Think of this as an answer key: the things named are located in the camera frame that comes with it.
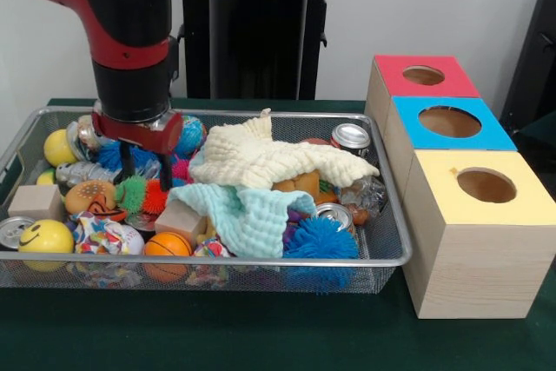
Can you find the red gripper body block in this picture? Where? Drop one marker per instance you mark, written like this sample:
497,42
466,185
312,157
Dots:
147,136

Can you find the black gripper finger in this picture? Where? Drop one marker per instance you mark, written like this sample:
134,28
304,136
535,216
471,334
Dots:
127,162
166,173

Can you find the clear packet of orange snacks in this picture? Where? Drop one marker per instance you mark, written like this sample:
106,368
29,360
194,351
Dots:
365,201

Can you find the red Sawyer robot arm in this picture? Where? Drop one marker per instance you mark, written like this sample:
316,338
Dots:
117,32

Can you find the wooden box with three holes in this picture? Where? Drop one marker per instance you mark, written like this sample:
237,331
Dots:
478,258

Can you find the blue spiky rubber ball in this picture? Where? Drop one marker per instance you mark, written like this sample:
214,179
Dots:
108,156

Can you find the blue green globe ball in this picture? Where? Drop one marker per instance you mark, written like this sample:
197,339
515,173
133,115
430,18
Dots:
193,134

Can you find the toy hamburger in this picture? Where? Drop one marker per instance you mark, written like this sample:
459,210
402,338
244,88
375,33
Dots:
87,195

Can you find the small orange basketball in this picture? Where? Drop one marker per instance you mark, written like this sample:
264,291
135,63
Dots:
167,244

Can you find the small white baseball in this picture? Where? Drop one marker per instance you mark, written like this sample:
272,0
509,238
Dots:
132,238

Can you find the cream waffle cloth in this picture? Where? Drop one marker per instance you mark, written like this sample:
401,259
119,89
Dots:
260,158

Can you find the plain wooden cube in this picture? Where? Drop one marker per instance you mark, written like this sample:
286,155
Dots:
35,203

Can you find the mint waffle cloth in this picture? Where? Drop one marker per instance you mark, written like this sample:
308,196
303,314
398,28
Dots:
256,219

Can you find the yellow smiley ball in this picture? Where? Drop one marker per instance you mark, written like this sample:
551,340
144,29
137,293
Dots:
45,236

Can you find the blue furry monster toy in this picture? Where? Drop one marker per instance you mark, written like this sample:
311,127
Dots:
321,240

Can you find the dark green side table cloth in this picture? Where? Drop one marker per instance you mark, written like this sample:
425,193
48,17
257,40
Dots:
536,145

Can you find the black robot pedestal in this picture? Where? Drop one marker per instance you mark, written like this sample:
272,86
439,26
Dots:
260,41

